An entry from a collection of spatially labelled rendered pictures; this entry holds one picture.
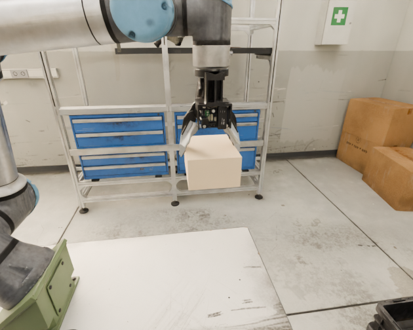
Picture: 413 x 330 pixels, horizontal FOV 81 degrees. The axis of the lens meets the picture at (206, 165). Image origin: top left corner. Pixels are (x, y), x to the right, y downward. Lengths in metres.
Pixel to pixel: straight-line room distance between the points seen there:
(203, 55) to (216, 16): 0.07
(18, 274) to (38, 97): 2.57
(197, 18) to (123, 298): 0.73
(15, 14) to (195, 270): 0.74
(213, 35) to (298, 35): 2.67
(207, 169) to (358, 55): 3.15
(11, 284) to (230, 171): 0.55
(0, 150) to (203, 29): 0.54
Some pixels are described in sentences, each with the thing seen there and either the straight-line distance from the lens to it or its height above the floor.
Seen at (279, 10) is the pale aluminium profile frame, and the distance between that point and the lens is 2.11.
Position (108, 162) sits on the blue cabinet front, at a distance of 2.22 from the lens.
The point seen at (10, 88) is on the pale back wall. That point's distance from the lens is 3.27.
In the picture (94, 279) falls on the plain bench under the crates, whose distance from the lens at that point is 0.90.
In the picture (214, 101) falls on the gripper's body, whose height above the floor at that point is 1.25.
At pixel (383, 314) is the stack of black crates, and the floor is 0.59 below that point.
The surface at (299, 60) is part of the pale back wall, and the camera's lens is 3.17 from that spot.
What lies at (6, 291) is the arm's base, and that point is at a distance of 0.76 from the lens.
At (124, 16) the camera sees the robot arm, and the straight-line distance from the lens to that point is 0.37.
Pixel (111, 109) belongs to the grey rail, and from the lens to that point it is 2.04.
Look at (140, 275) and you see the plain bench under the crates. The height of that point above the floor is 0.70.
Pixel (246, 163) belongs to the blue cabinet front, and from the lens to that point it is 2.27.
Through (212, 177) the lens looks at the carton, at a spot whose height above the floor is 1.08.
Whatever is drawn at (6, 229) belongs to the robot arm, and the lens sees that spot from 0.79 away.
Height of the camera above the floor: 1.34
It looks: 26 degrees down
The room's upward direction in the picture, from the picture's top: straight up
